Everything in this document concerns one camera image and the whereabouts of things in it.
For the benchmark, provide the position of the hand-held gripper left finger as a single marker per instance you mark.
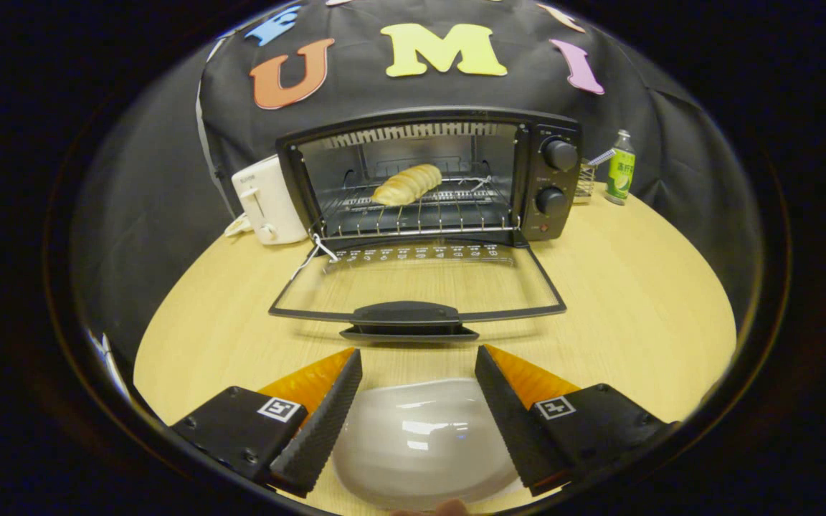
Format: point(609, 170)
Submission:
point(320, 437)

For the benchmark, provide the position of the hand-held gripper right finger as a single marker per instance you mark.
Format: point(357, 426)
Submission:
point(517, 430)

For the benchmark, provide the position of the black toaster oven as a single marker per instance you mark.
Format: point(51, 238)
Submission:
point(556, 179)

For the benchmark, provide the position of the golden bread roll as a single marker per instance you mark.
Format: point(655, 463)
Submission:
point(406, 185)

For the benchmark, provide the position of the white pop-up toaster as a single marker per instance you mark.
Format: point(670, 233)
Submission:
point(269, 201)

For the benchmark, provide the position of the white plate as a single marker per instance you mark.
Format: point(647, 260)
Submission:
point(420, 430)

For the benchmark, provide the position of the green drink bottle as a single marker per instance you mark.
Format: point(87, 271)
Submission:
point(621, 175)

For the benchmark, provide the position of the white striped utensil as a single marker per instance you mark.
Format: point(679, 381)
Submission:
point(601, 157)

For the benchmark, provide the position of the black backdrop cloth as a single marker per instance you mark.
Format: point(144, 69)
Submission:
point(384, 93)

